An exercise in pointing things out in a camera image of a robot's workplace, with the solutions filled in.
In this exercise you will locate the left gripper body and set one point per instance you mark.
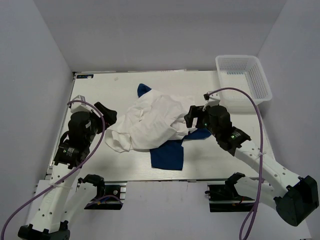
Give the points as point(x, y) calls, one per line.
point(97, 123)

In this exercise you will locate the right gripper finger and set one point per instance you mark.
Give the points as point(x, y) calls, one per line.
point(189, 118)
point(196, 110)

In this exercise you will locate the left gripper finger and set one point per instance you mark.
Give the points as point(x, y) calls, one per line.
point(101, 107)
point(111, 117)

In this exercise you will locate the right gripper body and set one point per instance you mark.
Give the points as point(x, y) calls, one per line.
point(203, 122)

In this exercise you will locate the white t shirt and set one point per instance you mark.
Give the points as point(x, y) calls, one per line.
point(153, 119)

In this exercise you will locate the blue t shirt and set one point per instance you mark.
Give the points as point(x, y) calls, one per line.
point(170, 155)

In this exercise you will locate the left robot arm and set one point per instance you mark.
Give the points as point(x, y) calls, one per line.
point(66, 195)

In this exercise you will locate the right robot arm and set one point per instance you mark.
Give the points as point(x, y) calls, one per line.
point(293, 197)

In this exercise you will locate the blue table label sticker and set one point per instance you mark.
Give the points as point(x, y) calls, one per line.
point(84, 76)

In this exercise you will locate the white plastic basket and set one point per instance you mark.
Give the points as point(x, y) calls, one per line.
point(244, 72)

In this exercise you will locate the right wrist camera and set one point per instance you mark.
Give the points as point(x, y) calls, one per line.
point(212, 99)

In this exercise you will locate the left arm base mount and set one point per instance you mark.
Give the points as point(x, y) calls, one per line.
point(112, 199)

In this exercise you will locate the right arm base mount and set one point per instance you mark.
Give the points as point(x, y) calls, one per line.
point(221, 200)

